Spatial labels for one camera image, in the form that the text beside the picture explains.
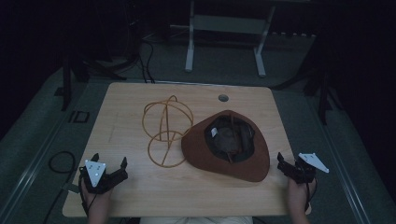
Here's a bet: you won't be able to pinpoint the person's left hand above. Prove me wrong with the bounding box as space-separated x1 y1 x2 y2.
80 182 114 219

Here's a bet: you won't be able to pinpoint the golden wire hat stand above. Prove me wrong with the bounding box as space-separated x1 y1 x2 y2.
141 94 195 169

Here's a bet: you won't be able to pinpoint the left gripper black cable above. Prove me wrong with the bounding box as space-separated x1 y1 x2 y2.
78 174 98 217

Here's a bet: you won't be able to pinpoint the black metal stand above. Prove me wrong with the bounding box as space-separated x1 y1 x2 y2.
59 52 129 112
274 66 344 126

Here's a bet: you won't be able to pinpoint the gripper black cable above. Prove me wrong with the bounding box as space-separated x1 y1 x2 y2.
304 176 318 213
78 174 98 217

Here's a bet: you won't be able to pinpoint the black rectangular floor frame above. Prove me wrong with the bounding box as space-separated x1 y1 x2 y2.
67 109 91 124

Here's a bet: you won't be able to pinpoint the white metal desk frame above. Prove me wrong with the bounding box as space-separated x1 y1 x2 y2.
184 0 277 78

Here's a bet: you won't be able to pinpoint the brown felt hat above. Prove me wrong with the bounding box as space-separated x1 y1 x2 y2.
180 109 271 183

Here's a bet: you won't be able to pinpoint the person's right hand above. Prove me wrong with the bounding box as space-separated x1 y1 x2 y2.
286 176 316 217

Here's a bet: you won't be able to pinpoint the black hanging cables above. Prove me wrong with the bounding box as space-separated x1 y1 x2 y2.
138 39 156 84

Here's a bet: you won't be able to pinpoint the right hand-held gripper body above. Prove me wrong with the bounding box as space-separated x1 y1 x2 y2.
284 152 331 185

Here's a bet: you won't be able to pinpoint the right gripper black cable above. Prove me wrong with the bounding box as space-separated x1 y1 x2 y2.
304 176 318 213

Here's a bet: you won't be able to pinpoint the black floor cable loop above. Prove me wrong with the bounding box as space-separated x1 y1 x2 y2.
48 150 78 175

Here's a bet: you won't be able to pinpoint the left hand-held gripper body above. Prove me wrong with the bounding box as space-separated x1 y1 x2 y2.
78 159 129 195

